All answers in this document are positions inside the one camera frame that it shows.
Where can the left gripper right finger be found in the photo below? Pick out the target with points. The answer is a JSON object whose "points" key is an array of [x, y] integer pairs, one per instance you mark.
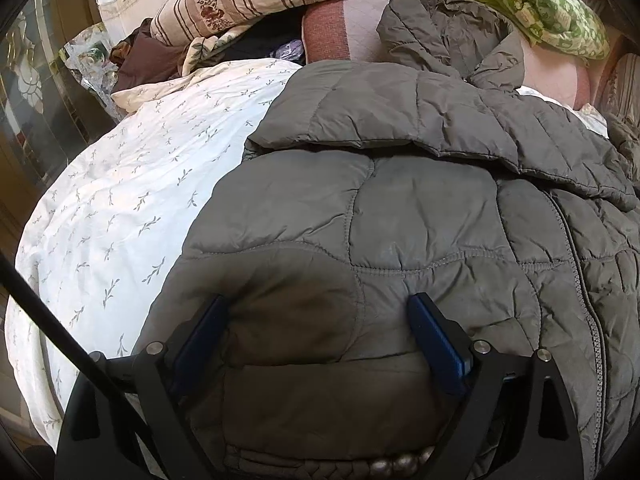
{"points": [[473, 378]]}

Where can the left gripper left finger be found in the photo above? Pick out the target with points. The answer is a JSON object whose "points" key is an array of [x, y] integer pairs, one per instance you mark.
{"points": [[166, 373]]}

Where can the white leaf print duvet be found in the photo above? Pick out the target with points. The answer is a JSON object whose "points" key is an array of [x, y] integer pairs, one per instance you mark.
{"points": [[104, 236]]}

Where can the floral plastic bag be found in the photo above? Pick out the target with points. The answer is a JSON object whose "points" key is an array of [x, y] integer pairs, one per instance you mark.
{"points": [[87, 56]]}

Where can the pink quilted mattress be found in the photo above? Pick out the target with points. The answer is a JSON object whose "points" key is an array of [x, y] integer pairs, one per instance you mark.
{"points": [[346, 30]]}

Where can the brown cloth pile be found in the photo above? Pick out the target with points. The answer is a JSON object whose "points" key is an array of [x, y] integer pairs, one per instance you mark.
{"points": [[142, 59]]}

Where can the grey quilted puffer jacket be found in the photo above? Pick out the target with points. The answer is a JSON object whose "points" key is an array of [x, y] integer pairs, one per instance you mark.
{"points": [[366, 183]]}

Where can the dark wooden cabinet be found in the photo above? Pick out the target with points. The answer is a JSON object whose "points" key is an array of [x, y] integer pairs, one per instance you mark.
{"points": [[47, 118]]}

